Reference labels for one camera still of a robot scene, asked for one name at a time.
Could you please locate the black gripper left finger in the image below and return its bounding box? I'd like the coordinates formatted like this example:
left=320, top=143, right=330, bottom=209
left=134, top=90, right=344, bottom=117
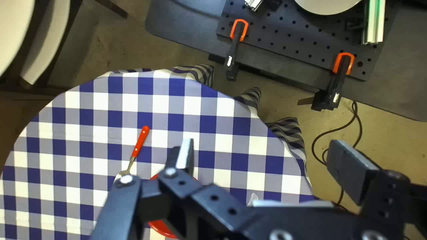
left=90, top=139, right=193, bottom=240

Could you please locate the orange black clamp left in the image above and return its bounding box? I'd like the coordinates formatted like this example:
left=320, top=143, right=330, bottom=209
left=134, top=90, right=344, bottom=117
left=224, top=19, right=249, bottom=81

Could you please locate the orange black clamp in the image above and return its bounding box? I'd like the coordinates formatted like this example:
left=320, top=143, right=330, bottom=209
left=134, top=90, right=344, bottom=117
left=310, top=53, right=354, bottom=111
left=224, top=19, right=249, bottom=81

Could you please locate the red plastic bowl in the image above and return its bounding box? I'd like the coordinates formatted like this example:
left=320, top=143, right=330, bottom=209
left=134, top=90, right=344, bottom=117
left=146, top=173, right=178, bottom=240

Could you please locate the black cable on floor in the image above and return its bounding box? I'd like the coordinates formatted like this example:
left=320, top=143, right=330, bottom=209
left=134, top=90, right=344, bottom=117
left=309, top=101, right=364, bottom=167

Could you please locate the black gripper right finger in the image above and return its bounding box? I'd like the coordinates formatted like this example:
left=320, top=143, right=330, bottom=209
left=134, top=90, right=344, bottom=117
left=326, top=141, right=380, bottom=206

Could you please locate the blue white checkered tablecloth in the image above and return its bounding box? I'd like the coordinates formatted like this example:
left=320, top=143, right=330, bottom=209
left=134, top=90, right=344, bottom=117
left=0, top=66, right=313, bottom=240

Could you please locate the black perforated mounting board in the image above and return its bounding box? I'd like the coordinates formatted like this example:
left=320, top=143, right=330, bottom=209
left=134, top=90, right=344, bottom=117
left=216, top=0, right=381, bottom=82

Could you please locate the orange black clamp right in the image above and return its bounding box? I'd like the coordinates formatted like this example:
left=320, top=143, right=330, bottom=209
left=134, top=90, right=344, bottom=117
left=310, top=53, right=354, bottom=111

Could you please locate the red handled metal spoon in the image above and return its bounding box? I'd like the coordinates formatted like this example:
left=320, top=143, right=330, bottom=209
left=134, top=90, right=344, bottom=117
left=113, top=126, right=149, bottom=183

